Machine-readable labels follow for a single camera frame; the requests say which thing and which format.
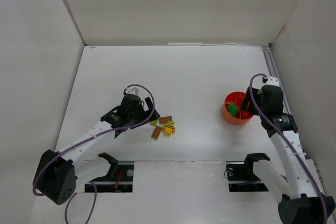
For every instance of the brown lego plate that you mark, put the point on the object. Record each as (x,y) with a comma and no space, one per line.
(165,119)
(156,133)

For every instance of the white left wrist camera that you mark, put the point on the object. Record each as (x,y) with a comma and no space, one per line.
(131,90)

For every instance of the lime green square lego brick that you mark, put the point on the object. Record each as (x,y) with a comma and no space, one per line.
(154,122)

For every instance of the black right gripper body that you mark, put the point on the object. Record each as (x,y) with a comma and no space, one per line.
(248,102)

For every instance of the lime green sloped lego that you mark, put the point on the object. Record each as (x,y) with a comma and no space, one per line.
(170,123)

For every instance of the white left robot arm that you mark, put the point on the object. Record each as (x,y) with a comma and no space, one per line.
(57,172)

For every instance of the red lego plate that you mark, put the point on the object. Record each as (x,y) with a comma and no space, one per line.
(244,115)

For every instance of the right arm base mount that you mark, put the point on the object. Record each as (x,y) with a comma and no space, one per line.
(240,175)

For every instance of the brown lego plate upper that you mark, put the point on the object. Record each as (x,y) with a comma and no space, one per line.
(165,119)

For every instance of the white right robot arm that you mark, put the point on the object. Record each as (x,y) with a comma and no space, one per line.
(299,197)

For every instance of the green large lego brick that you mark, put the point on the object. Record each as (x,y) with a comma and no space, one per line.
(232,109)

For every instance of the brown lego plate lower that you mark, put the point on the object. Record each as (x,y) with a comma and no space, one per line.
(156,133)

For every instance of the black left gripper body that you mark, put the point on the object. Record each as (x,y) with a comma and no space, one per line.
(146,113)

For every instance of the orange divided round container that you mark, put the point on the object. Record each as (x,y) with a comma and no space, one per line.
(237,99)

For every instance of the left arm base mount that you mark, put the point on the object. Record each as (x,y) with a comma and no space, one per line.
(117,177)

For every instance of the yellow striped lego piece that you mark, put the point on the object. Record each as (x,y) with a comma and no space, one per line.
(169,129)

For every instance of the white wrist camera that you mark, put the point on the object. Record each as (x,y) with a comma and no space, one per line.
(131,90)
(271,81)

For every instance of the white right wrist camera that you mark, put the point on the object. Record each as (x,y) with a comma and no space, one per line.
(271,81)

